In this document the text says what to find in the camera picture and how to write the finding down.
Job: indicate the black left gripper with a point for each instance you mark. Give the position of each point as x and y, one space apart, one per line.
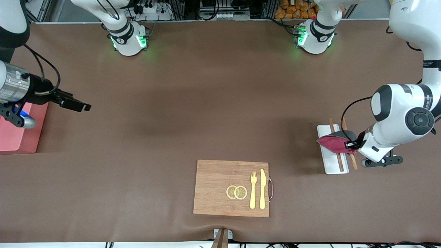
352 145

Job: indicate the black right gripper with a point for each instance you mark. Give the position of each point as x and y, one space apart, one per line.
40 91

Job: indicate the pink and grey cloth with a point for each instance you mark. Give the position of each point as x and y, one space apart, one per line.
332 143

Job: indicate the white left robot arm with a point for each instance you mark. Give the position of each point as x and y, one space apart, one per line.
403 110

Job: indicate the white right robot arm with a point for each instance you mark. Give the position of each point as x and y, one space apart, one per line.
127 41

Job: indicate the brown wooden chopstick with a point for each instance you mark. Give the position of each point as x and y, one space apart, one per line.
340 163
354 162

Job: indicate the white rectangular plate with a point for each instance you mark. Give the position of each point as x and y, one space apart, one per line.
330 163

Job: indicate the pink plastic bin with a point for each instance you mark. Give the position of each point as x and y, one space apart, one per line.
13 137

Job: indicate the yellow knife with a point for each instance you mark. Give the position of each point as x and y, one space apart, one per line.
262 193

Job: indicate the yellow fork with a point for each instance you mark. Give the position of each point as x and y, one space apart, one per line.
253 196

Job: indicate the lemon slice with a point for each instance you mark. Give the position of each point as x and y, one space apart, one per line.
230 192
241 193

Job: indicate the white power strip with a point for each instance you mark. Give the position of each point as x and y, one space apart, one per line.
155 13

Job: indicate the wooden cutting board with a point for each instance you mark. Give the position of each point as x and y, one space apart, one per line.
213 186

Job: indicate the orange packaged goods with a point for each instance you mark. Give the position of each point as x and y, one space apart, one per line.
293 10

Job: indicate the brown bar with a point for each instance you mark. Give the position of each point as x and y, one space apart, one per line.
220 241

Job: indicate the grey metal table bracket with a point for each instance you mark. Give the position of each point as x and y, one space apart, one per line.
230 234

